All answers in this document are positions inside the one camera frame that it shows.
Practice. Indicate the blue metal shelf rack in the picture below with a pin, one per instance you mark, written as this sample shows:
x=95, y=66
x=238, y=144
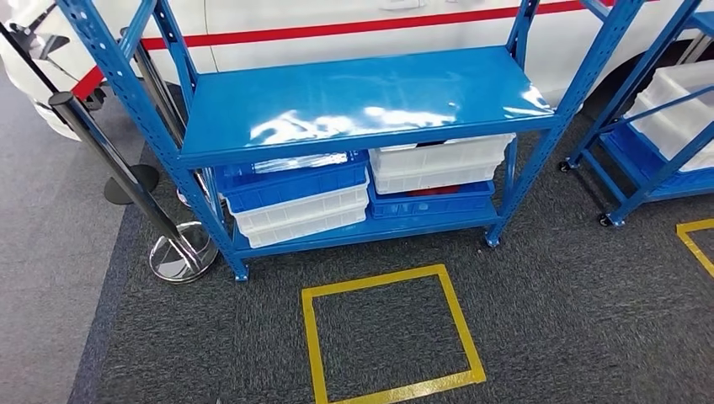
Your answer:
x=334, y=100

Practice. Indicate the red object in bin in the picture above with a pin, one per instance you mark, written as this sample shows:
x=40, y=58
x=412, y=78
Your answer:
x=435, y=191

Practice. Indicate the yellow floor tape square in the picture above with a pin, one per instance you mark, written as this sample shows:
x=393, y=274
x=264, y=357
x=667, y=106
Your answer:
x=312, y=346

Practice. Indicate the white car with red stripe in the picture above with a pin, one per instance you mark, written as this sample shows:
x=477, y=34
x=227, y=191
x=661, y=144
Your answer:
x=334, y=17

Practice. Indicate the blue wheeled cart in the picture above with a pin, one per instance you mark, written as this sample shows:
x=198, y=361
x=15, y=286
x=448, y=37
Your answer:
x=619, y=195

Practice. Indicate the black stanchion post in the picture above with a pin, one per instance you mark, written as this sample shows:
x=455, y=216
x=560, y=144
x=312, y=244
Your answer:
x=131, y=187

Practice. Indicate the chrome stanchion post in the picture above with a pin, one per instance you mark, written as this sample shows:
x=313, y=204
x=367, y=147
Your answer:
x=156, y=89
x=111, y=150

